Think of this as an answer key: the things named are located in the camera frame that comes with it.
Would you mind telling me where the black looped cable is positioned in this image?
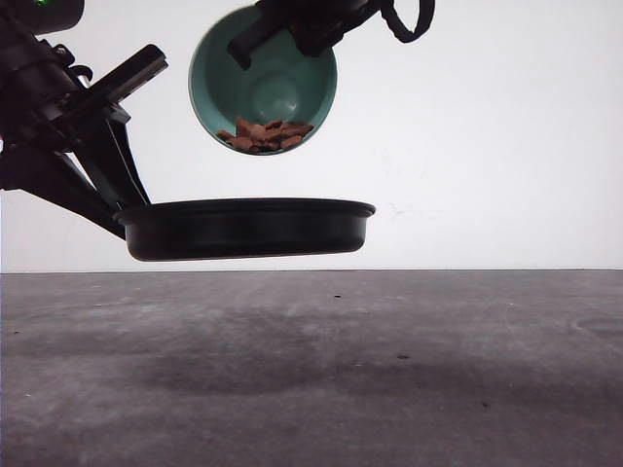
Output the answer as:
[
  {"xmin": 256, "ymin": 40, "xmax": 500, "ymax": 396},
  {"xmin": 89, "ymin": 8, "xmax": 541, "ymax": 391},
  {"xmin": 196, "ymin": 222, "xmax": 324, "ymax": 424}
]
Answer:
[{"xmin": 380, "ymin": 0, "xmax": 436, "ymax": 45}]

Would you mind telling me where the black frying pan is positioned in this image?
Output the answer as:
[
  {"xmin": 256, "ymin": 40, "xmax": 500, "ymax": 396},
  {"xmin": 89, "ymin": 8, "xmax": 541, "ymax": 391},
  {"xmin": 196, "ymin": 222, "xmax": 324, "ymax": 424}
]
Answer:
[{"xmin": 57, "ymin": 114, "xmax": 377, "ymax": 263}]

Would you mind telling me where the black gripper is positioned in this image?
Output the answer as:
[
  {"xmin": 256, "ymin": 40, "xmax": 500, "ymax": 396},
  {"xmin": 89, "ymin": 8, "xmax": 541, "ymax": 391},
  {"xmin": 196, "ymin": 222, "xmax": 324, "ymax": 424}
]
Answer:
[
  {"xmin": 227, "ymin": 0, "xmax": 384, "ymax": 71},
  {"xmin": 1, "ymin": 9, "xmax": 168, "ymax": 239}
]

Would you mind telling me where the teal ceramic bowl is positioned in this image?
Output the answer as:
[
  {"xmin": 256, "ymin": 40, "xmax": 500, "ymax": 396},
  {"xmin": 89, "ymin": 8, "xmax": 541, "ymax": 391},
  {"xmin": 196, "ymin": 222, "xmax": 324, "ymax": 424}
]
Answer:
[{"xmin": 188, "ymin": 6, "xmax": 338, "ymax": 148}]

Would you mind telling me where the brown beef cube pile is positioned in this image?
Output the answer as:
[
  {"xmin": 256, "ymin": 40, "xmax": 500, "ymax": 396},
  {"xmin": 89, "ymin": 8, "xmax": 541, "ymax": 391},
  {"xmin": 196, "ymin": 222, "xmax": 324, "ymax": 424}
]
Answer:
[{"xmin": 216, "ymin": 116, "xmax": 314, "ymax": 155}]

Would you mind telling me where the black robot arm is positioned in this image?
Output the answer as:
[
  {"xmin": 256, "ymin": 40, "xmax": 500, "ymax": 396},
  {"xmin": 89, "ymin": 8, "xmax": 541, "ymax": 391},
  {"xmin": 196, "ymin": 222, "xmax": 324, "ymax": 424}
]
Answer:
[{"xmin": 1, "ymin": 1, "xmax": 167, "ymax": 237}]

